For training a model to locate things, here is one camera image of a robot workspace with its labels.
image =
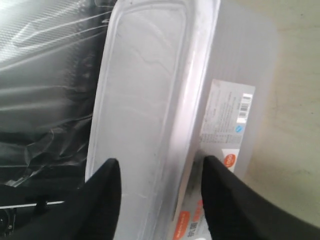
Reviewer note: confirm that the white microwave door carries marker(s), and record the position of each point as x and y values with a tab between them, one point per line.
50	59

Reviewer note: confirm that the white plastic lidded container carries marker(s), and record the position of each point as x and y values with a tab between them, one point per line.
179	80

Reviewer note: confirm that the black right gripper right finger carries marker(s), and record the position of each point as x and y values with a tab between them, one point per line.
234	211

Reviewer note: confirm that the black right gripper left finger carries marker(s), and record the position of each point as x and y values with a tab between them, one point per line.
91	213

